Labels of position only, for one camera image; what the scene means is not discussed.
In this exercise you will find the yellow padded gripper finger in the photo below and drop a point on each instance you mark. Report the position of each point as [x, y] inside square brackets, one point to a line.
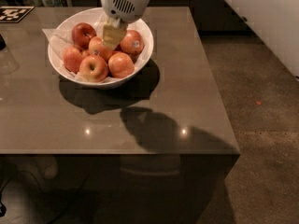
[114, 31]

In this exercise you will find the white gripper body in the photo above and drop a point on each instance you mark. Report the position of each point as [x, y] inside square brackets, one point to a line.
[121, 4]

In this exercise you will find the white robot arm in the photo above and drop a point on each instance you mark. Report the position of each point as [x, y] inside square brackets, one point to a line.
[275, 22]

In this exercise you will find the red apple with sticker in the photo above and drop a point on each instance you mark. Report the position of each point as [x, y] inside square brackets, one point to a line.
[132, 42]

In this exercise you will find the white ceramic bowl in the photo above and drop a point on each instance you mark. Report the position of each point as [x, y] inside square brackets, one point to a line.
[143, 64]

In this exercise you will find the dark red back-left apple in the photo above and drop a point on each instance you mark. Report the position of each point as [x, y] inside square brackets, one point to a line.
[82, 33]

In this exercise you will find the white paper bowl liner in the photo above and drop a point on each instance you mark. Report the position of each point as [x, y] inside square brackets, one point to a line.
[59, 41]

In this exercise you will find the yellow-red front apple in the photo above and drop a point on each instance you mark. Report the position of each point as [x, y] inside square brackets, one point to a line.
[93, 68]

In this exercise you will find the black white fiducial marker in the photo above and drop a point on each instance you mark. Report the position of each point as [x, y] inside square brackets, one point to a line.
[11, 14]

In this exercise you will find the black object at table edge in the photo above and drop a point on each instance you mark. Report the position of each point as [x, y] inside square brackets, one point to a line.
[2, 43]

